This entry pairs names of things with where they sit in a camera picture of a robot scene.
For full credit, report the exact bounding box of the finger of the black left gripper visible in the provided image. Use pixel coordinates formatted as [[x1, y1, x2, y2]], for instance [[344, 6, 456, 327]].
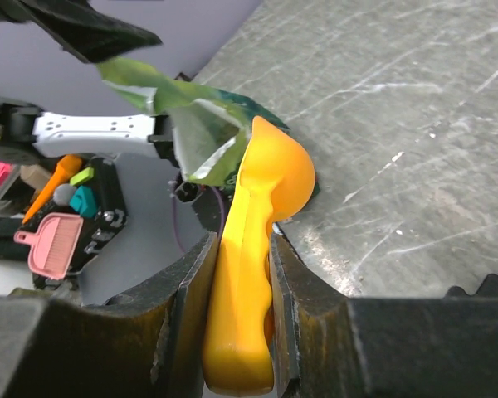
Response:
[[0, 0, 162, 63]]

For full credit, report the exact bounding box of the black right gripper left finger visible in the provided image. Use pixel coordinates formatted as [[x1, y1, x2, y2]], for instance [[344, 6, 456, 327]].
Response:
[[0, 233, 218, 397]]

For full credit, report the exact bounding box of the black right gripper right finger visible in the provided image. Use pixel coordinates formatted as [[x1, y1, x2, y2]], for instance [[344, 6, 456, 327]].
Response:
[[270, 235, 498, 397]]

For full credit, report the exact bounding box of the green litter bag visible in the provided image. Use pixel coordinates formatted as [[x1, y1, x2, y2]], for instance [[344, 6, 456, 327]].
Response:
[[95, 56, 320, 204]]

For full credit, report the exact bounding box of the yellow plastic scoop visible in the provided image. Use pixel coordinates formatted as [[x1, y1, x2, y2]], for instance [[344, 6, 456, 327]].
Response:
[[202, 117, 315, 396]]

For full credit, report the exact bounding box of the black bag clip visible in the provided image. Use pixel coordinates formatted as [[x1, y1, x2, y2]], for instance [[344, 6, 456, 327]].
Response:
[[445, 274, 498, 299]]

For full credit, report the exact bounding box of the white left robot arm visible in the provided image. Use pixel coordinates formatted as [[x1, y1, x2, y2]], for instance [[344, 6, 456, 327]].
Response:
[[0, 1, 175, 165]]

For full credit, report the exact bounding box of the pink toy dustpan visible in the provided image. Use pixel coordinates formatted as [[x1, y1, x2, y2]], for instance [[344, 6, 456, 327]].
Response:
[[13, 212, 84, 279]]

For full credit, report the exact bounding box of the teal toy block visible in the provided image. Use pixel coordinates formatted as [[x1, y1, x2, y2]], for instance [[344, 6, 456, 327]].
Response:
[[69, 186, 98, 218]]

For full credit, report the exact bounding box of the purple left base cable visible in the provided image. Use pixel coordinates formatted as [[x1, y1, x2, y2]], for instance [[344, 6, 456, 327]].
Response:
[[170, 186, 227, 254]]

